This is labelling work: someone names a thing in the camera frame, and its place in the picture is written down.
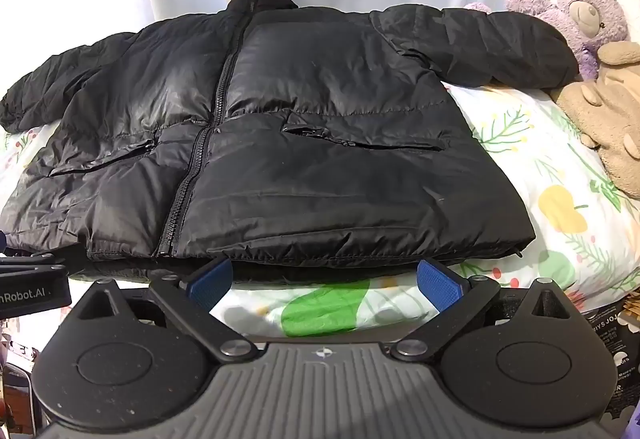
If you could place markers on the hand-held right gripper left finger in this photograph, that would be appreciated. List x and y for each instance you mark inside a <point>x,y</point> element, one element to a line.
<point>212,284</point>

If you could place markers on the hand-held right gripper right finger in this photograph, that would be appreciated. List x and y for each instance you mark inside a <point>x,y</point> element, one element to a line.
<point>439,284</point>

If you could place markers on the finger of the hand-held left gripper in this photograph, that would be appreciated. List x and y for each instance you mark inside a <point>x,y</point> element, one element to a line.
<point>30,261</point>

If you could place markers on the black puffer jacket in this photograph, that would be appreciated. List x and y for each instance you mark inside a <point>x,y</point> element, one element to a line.
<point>300,119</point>

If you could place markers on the dark shiny device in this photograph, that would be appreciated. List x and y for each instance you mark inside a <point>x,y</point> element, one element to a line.
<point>17,394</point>

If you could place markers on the floral bedsheet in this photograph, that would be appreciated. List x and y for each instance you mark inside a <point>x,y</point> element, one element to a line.
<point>550,169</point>

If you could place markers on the dark printed box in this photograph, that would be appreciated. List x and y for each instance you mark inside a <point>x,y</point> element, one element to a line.
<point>612,349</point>

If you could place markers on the beige plush toy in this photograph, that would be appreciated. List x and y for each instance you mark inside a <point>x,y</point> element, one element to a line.
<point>612,109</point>

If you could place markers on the purple teddy bear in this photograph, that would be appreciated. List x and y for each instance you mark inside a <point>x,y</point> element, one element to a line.
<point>585,14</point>

